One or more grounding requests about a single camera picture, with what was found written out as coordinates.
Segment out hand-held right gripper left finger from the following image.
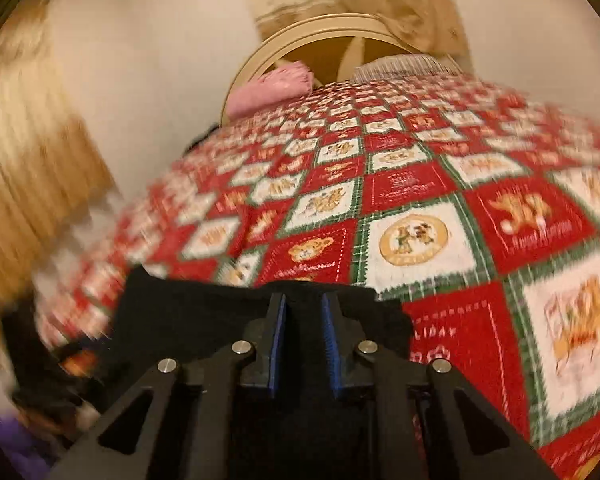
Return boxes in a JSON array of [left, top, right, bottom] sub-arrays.
[[45, 292, 288, 480]]

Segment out black pants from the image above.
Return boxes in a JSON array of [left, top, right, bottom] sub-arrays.
[[87, 265, 416, 480]]

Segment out beige wooden bed headboard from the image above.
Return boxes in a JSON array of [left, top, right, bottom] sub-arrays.
[[221, 14, 416, 126]]

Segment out pink pillow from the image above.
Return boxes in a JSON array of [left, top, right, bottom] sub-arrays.
[[225, 60, 315, 120]]

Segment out purple cloth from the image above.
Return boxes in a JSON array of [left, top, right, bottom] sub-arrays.
[[0, 410, 56, 480]]

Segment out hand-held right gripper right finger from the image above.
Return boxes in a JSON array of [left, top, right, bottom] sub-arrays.
[[321, 292, 561, 480]]

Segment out red patchwork printed blanket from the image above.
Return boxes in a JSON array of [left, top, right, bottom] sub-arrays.
[[35, 72, 600, 480]]

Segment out striped pillow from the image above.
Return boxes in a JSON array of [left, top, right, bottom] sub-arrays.
[[350, 55, 463, 83]]

